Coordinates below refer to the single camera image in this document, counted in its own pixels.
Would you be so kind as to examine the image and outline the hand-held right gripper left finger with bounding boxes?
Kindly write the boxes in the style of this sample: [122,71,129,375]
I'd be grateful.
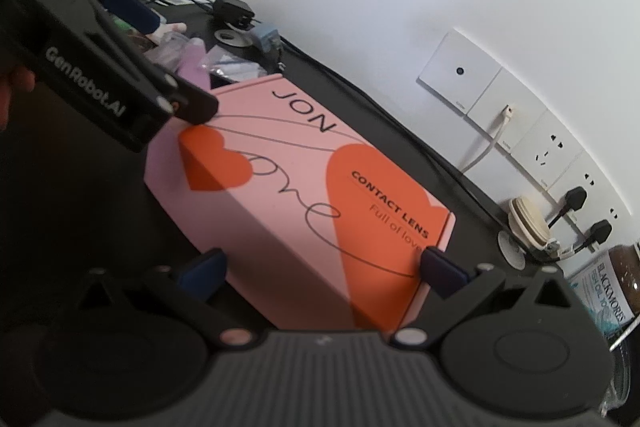
[74,248,258,350]

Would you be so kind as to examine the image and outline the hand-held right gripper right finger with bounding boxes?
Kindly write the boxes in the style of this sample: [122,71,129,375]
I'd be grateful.
[389,246,572,351]

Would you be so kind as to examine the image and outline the pink cardboard box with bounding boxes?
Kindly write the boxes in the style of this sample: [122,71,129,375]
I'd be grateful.
[144,74,457,337]

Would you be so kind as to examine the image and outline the black desktop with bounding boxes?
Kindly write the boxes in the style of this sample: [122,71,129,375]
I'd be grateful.
[0,0,616,358]

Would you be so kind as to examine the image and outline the person's left hand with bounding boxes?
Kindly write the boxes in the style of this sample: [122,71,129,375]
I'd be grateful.
[0,68,37,132]

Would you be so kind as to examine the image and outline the purple cosmetic tube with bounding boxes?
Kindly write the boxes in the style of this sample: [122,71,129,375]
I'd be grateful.
[174,39,211,92]

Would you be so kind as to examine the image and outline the clear plastic sachet bag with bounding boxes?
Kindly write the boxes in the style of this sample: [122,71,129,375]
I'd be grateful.
[200,44,268,86]

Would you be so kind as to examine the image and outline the clear plastic vial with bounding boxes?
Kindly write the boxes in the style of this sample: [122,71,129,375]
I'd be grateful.
[152,33,188,70]

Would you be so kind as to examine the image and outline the white round stand base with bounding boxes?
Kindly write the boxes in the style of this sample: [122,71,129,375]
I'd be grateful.
[497,231,526,269]

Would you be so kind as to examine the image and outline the white round disc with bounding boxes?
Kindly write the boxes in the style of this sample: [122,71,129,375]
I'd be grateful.
[215,28,251,48]

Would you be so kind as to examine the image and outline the blue-grey charger plug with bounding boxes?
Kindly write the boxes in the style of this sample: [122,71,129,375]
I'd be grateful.
[252,23,281,53]

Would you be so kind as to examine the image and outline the black power adapter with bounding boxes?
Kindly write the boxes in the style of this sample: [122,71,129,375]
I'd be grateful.
[212,0,254,28]

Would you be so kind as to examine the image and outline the cream stacked plastic funnels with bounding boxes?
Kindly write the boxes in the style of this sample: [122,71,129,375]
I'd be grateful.
[507,196,552,251]

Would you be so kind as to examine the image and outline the black power plug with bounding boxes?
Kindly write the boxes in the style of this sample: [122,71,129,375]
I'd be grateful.
[547,187,589,228]
[570,219,614,254]

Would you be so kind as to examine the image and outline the brown supplement bottle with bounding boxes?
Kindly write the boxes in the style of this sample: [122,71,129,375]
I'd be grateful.
[567,244,640,339]

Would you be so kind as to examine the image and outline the thick black power cable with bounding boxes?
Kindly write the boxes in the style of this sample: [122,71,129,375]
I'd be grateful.
[280,37,511,233]

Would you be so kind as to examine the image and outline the white tagged cable connector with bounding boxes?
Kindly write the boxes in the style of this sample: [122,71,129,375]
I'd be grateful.
[547,239,577,259]

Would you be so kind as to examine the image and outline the white network cable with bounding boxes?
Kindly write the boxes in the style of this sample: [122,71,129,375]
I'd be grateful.
[460,106,516,175]

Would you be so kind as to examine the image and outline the white network wall plate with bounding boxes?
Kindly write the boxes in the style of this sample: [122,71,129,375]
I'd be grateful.
[465,67,548,152]

